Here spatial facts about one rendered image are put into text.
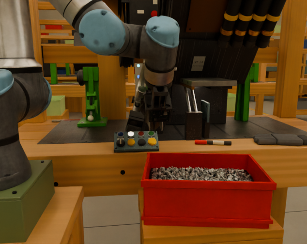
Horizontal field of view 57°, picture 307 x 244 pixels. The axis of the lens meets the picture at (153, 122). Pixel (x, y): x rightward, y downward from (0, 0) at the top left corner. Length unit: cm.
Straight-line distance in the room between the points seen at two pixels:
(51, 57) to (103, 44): 113
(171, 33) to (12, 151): 41
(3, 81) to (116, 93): 94
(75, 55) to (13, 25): 88
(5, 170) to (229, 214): 51
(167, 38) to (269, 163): 63
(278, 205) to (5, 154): 163
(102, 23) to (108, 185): 60
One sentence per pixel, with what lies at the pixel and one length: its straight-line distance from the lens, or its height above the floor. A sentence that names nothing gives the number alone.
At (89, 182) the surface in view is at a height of 80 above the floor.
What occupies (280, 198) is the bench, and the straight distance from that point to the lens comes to 194.
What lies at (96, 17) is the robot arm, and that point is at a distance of 52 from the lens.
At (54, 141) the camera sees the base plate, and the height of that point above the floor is 90.
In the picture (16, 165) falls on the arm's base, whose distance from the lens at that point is 65.
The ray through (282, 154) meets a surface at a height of 88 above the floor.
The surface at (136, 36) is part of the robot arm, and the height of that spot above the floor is 125.
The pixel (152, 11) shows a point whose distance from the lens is 141.
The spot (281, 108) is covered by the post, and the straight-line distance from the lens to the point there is 176.
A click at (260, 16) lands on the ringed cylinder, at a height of 134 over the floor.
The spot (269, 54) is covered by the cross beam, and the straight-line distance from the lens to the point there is 179.
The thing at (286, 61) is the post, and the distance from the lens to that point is 173.
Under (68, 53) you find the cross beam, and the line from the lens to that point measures 161.
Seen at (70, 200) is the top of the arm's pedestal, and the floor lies 85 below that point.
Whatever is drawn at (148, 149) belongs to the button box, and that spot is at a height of 91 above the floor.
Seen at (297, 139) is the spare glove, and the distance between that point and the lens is 113.
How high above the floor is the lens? 119
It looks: 12 degrees down
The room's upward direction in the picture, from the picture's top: straight up
